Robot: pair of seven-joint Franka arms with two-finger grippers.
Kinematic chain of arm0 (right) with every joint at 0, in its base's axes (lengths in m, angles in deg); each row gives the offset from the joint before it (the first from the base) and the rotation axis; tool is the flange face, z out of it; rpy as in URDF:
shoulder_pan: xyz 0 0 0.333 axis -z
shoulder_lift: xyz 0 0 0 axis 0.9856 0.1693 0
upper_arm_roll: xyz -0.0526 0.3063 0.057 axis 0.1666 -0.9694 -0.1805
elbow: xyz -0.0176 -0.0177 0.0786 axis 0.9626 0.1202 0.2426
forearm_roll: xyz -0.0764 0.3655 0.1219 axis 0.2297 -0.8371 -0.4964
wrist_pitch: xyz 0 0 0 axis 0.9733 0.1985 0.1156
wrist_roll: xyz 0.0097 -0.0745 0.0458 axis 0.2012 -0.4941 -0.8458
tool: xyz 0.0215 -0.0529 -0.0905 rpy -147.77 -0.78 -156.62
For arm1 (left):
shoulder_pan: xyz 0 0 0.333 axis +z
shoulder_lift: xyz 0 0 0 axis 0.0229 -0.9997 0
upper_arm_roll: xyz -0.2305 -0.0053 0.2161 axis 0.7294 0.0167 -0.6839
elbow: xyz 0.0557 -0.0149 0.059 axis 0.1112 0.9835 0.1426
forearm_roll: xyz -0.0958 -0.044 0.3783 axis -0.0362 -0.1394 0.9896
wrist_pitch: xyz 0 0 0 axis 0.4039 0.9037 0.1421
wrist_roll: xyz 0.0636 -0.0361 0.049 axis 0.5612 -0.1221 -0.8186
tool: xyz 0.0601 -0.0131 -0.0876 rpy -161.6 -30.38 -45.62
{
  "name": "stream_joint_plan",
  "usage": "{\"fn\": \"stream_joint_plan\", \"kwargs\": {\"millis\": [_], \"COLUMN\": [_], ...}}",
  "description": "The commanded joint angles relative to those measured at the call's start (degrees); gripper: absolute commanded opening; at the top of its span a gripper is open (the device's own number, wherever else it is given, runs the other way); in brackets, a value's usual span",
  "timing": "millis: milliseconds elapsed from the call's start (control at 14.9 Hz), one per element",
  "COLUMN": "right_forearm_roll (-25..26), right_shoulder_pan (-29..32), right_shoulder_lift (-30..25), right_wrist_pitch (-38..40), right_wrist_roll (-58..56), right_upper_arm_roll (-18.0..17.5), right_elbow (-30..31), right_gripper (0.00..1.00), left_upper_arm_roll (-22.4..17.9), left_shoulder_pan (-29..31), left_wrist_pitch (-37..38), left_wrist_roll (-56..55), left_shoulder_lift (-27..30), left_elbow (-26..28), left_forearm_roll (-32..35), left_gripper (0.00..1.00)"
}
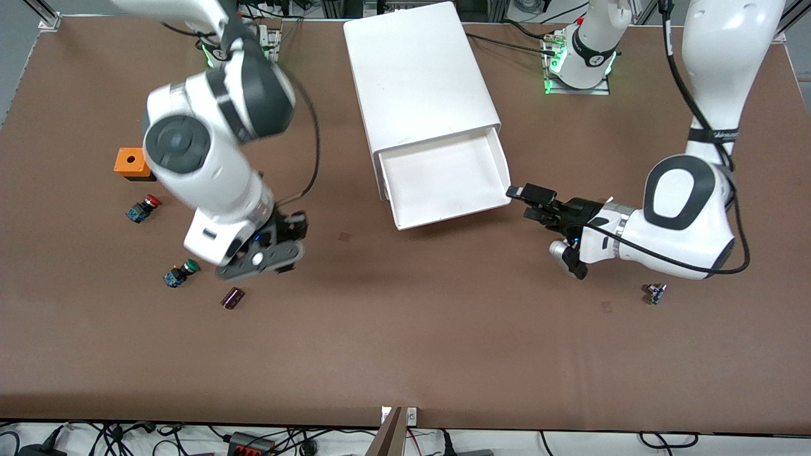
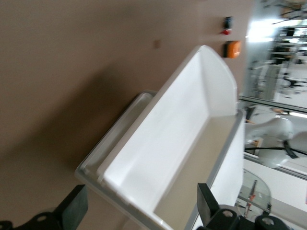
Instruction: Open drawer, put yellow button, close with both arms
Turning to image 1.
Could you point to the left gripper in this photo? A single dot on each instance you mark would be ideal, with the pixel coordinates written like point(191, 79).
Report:
point(578, 212)

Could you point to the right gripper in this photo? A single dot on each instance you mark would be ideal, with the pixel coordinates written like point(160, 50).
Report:
point(287, 229)

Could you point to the white plastic drawer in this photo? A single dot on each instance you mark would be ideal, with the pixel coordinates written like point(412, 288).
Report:
point(443, 177)

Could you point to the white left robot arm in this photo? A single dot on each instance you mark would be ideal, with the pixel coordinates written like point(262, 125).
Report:
point(684, 190)

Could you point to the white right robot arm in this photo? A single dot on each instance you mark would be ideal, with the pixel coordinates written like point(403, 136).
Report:
point(190, 145)

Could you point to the green push button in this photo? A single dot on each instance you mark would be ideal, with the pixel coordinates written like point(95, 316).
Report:
point(182, 272)

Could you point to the red push button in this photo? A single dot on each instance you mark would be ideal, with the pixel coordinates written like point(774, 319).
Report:
point(144, 208)

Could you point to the white drawer cabinet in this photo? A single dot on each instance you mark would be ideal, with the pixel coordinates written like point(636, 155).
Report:
point(412, 63)

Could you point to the dark maroon capacitor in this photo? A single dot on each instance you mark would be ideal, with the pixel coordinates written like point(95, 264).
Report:
point(232, 297)

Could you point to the small blue potentiometer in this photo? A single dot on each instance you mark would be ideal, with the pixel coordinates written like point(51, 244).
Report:
point(656, 294)

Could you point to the orange box with hole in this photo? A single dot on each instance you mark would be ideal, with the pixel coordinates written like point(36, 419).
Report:
point(128, 160)

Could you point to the black red power strip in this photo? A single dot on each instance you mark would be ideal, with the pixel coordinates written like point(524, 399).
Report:
point(250, 444)

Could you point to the brown wooden bar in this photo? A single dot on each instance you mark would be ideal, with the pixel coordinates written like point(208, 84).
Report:
point(386, 437)

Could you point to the black power adapter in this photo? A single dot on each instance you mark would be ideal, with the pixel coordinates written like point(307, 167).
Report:
point(41, 451)

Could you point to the black right camera bracket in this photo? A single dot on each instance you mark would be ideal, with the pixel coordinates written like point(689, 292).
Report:
point(272, 256)

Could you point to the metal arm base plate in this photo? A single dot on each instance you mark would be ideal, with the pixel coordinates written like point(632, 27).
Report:
point(274, 44)
point(602, 90)

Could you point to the small white bracket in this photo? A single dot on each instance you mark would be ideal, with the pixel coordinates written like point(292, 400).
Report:
point(411, 416)

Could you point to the aluminium frame profile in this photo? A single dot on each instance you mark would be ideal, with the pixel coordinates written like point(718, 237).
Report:
point(45, 18)

